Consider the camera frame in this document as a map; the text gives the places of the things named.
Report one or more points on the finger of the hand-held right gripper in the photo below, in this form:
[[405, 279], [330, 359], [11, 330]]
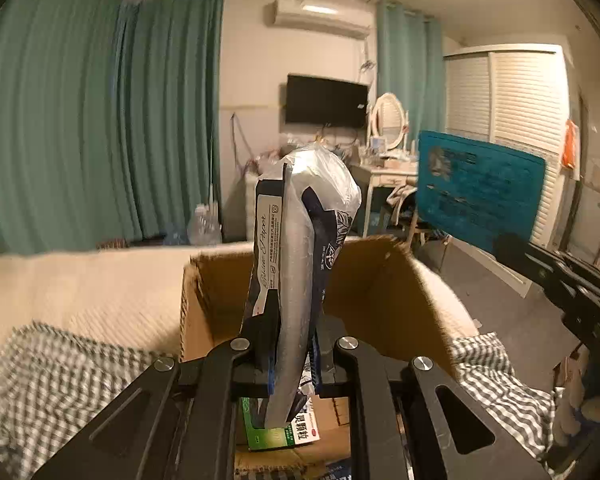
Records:
[[530, 257], [575, 300]]

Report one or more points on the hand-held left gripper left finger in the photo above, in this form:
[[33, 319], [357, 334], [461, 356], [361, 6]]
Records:
[[255, 355]]

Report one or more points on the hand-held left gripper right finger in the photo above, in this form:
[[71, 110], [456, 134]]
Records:
[[330, 360]]

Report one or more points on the brown cardboard box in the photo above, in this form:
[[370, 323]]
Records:
[[380, 300]]

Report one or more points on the teal rubber mat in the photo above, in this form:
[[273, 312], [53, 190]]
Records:
[[480, 190]]

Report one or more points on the navy white tissue pack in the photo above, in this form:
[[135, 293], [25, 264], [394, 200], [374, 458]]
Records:
[[290, 260]]

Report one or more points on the green medicine box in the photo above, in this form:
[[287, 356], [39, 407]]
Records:
[[265, 435]]

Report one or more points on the orange hanging cloth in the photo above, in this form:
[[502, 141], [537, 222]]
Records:
[[571, 150]]

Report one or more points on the wooden chair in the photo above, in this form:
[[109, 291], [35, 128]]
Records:
[[414, 232]]

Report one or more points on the pack of water bottles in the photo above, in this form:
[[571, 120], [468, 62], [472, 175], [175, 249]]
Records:
[[202, 225]]

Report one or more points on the white louvred wardrobe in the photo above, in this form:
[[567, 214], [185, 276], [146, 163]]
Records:
[[520, 110]]

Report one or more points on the cream bedspread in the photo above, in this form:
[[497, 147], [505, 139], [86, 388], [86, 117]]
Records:
[[105, 290]]

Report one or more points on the white dressing table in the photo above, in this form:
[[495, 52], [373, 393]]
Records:
[[385, 175]]

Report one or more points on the white oval vanity mirror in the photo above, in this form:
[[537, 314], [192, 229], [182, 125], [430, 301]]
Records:
[[390, 120]]

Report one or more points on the grey white checked blanket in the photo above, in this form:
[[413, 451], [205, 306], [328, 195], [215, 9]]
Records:
[[55, 385]]

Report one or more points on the teal curtain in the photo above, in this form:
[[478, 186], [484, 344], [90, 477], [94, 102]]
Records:
[[175, 110], [55, 135], [410, 70]]

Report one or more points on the white air conditioner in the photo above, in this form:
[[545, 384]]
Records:
[[320, 15]]

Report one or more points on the black wall television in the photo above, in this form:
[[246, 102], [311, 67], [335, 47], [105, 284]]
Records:
[[325, 102]]

